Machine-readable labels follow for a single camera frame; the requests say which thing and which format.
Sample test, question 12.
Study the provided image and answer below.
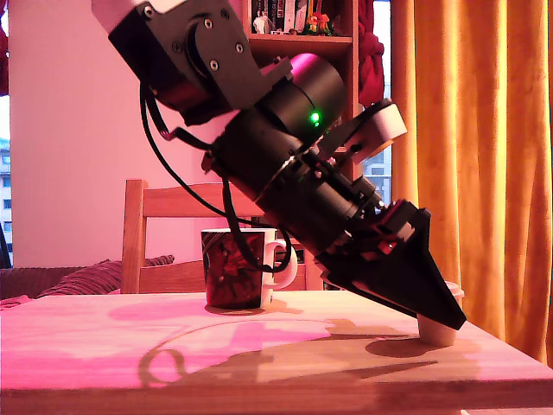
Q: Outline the white coffee capsule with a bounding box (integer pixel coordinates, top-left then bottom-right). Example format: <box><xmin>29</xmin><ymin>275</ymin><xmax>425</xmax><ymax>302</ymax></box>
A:
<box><xmin>417</xmin><ymin>280</ymin><xmax>466</xmax><ymax>347</ymax></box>

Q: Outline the orange curtain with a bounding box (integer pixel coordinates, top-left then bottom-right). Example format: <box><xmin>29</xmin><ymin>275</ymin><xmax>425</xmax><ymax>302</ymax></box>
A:
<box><xmin>391</xmin><ymin>0</ymin><xmax>553</xmax><ymax>368</ymax></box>

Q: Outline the purple striped cushion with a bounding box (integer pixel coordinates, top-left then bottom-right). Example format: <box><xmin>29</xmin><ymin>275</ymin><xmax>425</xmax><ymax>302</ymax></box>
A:
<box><xmin>36</xmin><ymin>254</ymin><xmax>175</xmax><ymax>299</ymax></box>

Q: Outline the black stand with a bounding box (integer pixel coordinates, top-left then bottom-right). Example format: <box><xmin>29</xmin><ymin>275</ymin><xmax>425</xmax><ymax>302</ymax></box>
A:
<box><xmin>0</xmin><ymin>222</ymin><xmax>14</xmax><ymax>268</ymax></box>

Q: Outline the red floral print mug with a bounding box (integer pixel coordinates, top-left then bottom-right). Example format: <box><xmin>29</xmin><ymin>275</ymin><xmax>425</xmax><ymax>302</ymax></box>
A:
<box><xmin>200</xmin><ymin>227</ymin><xmax>299</xmax><ymax>310</ymax></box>

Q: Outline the pale grey camera box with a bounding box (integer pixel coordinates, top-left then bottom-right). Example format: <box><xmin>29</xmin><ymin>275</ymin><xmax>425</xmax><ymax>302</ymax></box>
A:
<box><xmin>321</xmin><ymin>98</ymin><xmax>408</xmax><ymax>165</ymax></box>

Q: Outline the wooden chair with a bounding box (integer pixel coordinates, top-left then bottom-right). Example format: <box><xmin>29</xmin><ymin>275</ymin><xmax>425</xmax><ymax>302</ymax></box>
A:
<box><xmin>121</xmin><ymin>179</ymin><xmax>324</xmax><ymax>295</ymax></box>

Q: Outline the dark red sofa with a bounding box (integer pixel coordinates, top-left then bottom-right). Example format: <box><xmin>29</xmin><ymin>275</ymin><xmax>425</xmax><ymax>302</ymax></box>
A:
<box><xmin>0</xmin><ymin>266</ymin><xmax>87</xmax><ymax>300</ymax></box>

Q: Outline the pink cloth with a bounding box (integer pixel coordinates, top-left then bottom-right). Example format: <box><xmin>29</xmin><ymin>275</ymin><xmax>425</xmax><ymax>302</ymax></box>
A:
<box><xmin>0</xmin><ymin>295</ymin><xmax>32</xmax><ymax>312</ymax></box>

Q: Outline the wooden bookshelf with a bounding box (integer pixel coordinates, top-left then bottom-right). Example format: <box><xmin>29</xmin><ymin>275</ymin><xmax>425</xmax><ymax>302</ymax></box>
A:
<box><xmin>241</xmin><ymin>0</ymin><xmax>365</xmax><ymax>131</ymax></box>

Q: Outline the white figurine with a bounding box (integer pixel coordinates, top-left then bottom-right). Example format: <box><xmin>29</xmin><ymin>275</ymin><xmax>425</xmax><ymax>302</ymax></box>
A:
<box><xmin>252</xmin><ymin>10</ymin><xmax>274</xmax><ymax>35</ymax></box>

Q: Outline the colourful figurine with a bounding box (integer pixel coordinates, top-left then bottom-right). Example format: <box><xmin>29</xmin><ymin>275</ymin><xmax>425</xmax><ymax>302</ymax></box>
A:
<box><xmin>302</xmin><ymin>12</ymin><xmax>336</xmax><ymax>36</ymax></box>

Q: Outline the red hanging cloth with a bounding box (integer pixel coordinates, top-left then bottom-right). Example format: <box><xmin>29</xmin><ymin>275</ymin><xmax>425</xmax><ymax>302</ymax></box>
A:
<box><xmin>0</xmin><ymin>29</ymin><xmax>10</xmax><ymax>96</ymax></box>
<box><xmin>357</xmin><ymin>0</ymin><xmax>386</xmax><ymax>109</ymax></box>

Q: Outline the white book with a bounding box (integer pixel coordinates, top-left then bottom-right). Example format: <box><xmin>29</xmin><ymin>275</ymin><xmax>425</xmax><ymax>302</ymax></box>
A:
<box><xmin>283</xmin><ymin>0</ymin><xmax>297</xmax><ymax>34</ymax></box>

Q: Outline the black cable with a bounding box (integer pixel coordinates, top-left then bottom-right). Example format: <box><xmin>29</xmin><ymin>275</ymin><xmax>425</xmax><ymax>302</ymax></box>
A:
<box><xmin>222</xmin><ymin>179</ymin><xmax>299</xmax><ymax>274</ymax></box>
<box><xmin>138</xmin><ymin>84</ymin><xmax>277</xmax><ymax>228</ymax></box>

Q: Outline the black book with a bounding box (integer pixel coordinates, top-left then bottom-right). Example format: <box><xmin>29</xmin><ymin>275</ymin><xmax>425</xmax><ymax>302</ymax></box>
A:
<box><xmin>267</xmin><ymin>0</ymin><xmax>286</xmax><ymax>32</ymax></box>

